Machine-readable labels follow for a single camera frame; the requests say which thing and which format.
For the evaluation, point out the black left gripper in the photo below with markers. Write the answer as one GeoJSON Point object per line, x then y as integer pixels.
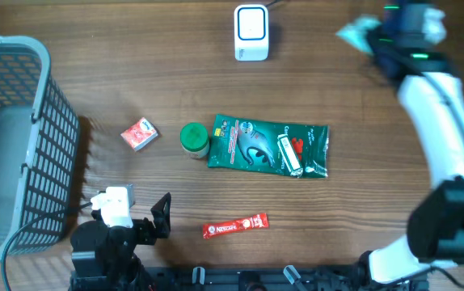
{"type": "Point", "coordinates": [147, 235]}

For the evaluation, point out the light green tissue pack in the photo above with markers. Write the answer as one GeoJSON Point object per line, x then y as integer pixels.
{"type": "Point", "coordinates": [354, 33]}

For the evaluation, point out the green lid jar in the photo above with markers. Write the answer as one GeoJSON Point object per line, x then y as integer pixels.
{"type": "Point", "coordinates": [194, 139]}

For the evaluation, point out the small red juice box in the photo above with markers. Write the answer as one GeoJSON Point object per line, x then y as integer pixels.
{"type": "Point", "coordinates": [140, 134]}

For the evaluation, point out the red Nescafe stick sachet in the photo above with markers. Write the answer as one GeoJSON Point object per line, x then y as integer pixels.
{"type": "Point", "coordinates": [258, 221]}

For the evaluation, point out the green 3M gloves package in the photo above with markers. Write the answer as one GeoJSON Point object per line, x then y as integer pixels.
{"type": "Point", "coordinates": [251, 145]}

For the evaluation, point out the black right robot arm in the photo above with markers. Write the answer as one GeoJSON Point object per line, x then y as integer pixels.
{"type": "Point", "coordinates": [429, 89]}

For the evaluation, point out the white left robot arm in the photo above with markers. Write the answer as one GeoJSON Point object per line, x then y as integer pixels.
{"type": "Point", "coordinates": [103, 256]}

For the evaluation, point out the white barcode scanner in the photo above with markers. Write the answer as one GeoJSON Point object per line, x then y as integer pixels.
{"type": "Point", "coordinates": [251, 32]}

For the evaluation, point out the grey plastic mesh basket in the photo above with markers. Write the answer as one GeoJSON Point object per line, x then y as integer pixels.
{"type": "Point", "coordinates": [39, 136]}

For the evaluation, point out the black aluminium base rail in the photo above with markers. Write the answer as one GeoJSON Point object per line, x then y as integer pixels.
{"type": "Point", "coordinates": [321, 278]}

